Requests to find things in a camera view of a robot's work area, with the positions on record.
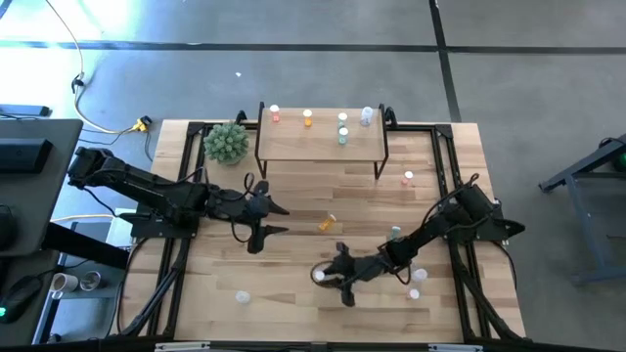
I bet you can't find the green plant in white pot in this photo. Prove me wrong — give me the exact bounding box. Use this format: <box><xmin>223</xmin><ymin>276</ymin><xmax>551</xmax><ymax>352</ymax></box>
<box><xmin>202</xmin><ymin>121</ymin><xmax>250</xmax><ymax>166</ymax></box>

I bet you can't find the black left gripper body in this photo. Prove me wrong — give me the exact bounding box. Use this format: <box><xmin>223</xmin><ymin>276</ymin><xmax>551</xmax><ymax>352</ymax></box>
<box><xmin>208</xmin><ymin>181</ymin><xmax>269</xmax><ymax>254</ymax></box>

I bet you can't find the dark grey desk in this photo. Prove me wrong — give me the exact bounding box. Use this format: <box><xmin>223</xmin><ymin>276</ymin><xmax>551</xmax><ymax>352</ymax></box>
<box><xmin>0</xmin><ymin>118</ymin><xmax>84</xmax><ymax>258</ymax></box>

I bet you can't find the wooden shelf with black legs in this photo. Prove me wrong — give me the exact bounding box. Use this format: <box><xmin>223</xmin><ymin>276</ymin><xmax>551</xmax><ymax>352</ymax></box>
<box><xmin>253</xmin><ymin>101</ymin><xmax>391</xmax><ymax>181</ymax></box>

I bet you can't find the white label strip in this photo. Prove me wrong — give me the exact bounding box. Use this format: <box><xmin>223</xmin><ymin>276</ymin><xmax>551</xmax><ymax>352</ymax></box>
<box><xmin>428</xmin><ymin>343</ymin><xmax>484</xmax><ymax>352</ymax></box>
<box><xmin>155</xmin><ymin>341</ymin><xmax>211</xmax><ymax>352</ymax></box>

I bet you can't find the blue-grey metal stand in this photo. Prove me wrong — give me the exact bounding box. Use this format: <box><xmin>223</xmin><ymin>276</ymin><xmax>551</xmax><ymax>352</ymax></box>
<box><xmin>537</xmin><ymin>132</ymin><xmax>626</xmax><ymax>287</ymax></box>

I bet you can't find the flat black device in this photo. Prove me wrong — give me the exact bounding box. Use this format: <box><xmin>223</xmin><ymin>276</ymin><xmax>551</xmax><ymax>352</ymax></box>
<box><xmin>0</xmin><ymin>103</ymin><xmax>52</xmax><ymax>118</ymax></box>

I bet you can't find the black box device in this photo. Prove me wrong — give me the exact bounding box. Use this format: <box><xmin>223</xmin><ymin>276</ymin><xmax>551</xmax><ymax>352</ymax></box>
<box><xmin>0</xmin><ymin>138</ymin><xmax>54</xmax><ymax>175</ymax></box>

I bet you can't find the black diagonal beam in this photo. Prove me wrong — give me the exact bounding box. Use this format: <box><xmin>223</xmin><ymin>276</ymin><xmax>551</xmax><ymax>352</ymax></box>
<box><xmin>41</xmin><ymin>222</ymin><xmax>131</xmax><ymax>270</ymax></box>

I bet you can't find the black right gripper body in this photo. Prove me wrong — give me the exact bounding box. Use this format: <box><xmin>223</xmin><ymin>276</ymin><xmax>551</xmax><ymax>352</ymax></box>
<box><xmin>336</xmin><ymin>242</ymin><xmax>392</xmax><ymax>308</ymax></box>

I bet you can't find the yellow power cable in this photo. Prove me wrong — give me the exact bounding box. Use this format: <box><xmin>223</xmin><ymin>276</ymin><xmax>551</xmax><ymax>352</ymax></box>
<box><xmin>45</xmin><ymin>0</ymin><xmax>151</xmax><ymax>136</ymax></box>

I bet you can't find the metal cup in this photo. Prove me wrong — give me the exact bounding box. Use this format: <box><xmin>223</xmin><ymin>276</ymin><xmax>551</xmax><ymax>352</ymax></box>
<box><xmin>79</xmin><ymin>270</ymin><xmax>103</xmax><ymax>292</ymax></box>

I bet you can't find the white paper cup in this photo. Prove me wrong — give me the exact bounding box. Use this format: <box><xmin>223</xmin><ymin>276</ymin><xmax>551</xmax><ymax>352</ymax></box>
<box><xmin>50</xmin><ymin>272</ymin><xmax>79</xmax><ymax>294</ymax></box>

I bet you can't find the black computer mouse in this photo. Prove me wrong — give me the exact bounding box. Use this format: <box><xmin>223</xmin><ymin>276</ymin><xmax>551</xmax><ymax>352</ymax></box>
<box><xmin>0</xmin><ymin>275</ymin><xmax>44</xmax><ymax>325</ymax></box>

